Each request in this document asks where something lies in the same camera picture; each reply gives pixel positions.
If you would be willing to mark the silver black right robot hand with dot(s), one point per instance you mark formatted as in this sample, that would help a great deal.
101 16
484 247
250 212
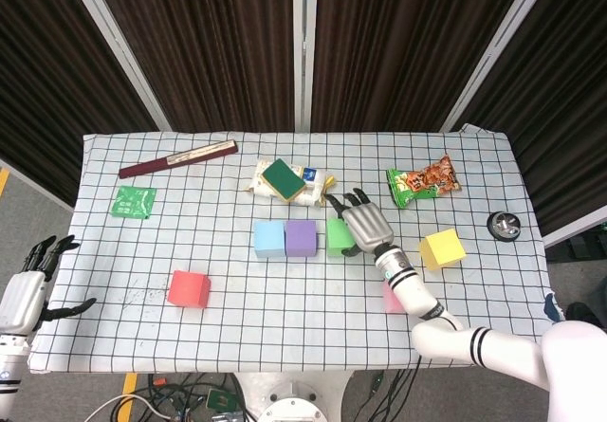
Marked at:
367 227

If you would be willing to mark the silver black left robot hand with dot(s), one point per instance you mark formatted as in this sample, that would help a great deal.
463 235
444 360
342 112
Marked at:
23 299

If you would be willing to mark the green foam cube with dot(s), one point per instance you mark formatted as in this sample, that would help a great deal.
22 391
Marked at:
336 237

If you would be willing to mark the pink foam cube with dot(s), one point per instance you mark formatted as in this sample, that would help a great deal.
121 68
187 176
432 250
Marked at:
391 301

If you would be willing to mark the light blue foam cube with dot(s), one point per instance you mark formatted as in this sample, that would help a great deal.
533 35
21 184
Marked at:
269 239

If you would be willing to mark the red foam cube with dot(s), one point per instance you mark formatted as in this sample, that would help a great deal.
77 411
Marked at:
187 289

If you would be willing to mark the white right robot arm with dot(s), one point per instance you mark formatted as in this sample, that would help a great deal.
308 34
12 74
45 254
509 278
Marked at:
446 336

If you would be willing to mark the white snack packet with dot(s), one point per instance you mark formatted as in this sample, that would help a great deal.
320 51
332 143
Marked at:
315 185

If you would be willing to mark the purple foam cube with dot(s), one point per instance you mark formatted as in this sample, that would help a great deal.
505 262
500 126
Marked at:
300 238

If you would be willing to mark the green orange snack bag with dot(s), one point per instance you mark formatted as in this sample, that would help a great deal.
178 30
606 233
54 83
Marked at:
422 182

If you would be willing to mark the yellow foam cube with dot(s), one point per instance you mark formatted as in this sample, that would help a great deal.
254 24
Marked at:
443 249

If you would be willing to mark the green yellow sponge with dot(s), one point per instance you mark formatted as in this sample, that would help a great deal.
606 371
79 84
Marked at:
283 177

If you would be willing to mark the white black checked tablecloth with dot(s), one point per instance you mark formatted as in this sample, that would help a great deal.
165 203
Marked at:
284 336

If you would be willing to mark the green flat sachet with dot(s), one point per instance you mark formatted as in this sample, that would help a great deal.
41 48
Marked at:
132 202

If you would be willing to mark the dark red folded fan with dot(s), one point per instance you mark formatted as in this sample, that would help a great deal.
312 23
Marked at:
156 164

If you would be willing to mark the dark brown curtain panel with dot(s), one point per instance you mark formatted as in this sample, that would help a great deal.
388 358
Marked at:
38 85
389 38
213 38
569 85

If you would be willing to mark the dark blue tablecloth clip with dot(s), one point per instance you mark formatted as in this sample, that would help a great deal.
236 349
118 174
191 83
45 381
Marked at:
551 307

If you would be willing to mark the green circuit board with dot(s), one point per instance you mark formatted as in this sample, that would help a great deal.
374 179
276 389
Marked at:
220 399

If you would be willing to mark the grey partition base rail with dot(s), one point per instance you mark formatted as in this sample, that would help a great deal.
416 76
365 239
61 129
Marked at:
574 231
33 185

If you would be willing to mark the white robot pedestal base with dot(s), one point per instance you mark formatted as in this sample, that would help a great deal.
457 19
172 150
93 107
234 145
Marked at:
294 393

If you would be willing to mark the grey partition frame post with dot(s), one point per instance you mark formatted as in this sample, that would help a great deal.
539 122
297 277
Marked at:
303 38
117 47
499 47

